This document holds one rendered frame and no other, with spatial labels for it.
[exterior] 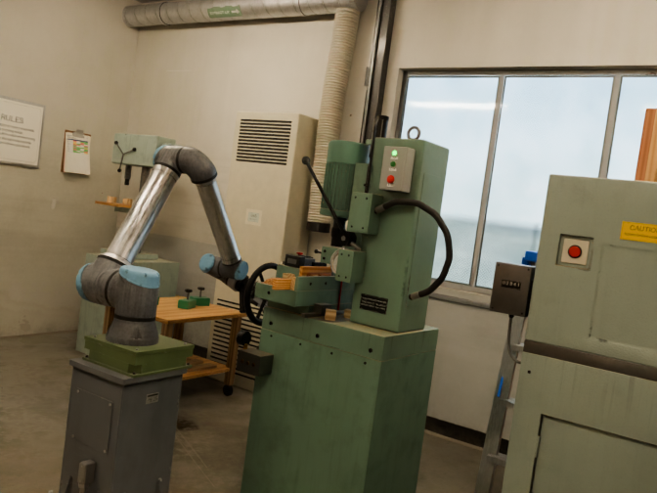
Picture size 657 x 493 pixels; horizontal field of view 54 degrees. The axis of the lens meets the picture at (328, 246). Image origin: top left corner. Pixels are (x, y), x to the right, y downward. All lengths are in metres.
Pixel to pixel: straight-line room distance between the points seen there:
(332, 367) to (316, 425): 0.24
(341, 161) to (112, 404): 1.25
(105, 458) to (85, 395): 0.23
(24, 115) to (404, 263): 3.40
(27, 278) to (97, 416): 2.85
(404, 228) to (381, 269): 0.18
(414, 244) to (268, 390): 0.84
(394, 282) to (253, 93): 2.63
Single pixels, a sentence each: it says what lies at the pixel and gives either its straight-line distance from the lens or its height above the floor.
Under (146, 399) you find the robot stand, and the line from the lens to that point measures 2.48.
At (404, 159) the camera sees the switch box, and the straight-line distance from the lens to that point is 2.35.
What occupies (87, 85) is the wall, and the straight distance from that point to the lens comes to 5.41.
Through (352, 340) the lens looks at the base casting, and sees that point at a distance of 2.38.
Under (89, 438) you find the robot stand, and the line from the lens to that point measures 2.56.
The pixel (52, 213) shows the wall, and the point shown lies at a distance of 5.27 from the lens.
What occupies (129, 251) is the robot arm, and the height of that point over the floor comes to 0.96.
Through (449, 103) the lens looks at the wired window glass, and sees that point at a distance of 4.02.
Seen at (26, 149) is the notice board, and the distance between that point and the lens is 5.11.
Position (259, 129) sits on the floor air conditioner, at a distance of 4.26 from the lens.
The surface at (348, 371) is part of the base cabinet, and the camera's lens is 2.41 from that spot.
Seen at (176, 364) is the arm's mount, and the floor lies 0.57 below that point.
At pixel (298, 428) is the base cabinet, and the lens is 2.59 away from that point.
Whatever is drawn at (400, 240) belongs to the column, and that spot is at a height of 1.14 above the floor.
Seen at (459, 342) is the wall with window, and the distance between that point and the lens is 3.82.
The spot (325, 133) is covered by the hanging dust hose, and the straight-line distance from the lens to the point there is 4.09.
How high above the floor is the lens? 1.21
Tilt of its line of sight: 3 degrees down
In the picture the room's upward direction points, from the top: 8 degrees clockwise
